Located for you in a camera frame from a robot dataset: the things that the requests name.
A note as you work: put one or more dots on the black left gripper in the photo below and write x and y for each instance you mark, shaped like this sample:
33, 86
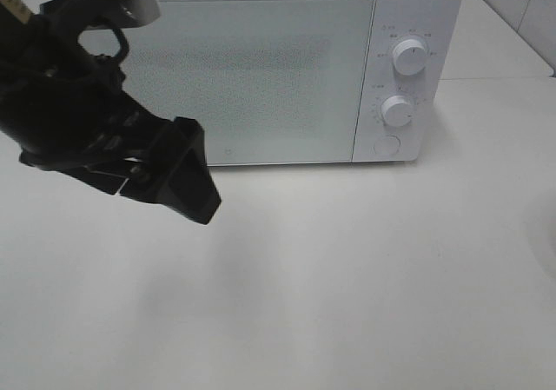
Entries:
70, 96

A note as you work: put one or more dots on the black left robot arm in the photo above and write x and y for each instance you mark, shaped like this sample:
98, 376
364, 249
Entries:
13, 60

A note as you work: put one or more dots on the round white door-release button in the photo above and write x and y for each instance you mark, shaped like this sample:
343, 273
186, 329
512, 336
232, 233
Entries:
387, 146

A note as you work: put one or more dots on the upper white power knob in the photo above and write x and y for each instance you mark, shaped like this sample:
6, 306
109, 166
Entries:
409, 56

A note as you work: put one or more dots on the white timer knob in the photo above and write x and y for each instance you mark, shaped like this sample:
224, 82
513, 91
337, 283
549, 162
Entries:
397, 111

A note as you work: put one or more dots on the white microwave oven body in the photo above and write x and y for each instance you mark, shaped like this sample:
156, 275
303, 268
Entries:
391, 21

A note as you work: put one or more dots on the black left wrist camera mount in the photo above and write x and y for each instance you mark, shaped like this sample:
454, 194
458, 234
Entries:
155, 161

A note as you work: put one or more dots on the white microwave door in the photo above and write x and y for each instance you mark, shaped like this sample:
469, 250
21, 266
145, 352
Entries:
270, 81

